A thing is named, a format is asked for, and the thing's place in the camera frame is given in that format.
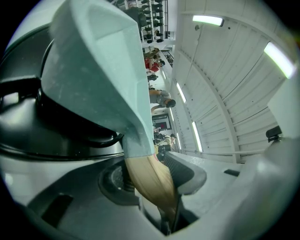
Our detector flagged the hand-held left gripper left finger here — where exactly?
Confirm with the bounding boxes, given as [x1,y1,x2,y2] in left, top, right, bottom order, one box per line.
[25,154,166,238]

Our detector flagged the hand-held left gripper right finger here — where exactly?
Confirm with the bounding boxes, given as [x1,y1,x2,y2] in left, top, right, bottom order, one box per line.
[163,151,244,232]

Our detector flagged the black induction cooktop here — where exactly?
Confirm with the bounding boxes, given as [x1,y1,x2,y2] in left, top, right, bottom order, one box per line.
[0,23,125,162]

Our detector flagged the long ceiling light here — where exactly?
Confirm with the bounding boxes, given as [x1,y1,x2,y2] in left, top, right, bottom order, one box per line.
[192,121,203,153]
[263,42,296,80]
[192,15,225,27]
[176,82,187,104]

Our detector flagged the shelf of black items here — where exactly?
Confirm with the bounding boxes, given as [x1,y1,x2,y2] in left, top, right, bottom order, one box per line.
[116,0,170,45]

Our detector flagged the black power cable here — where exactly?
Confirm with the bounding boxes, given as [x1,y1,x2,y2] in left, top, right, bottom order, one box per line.
[88,132,124,149]

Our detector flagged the black head-mounted camera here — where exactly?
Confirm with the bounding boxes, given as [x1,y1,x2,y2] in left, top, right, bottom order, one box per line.
[265,126,283,143]

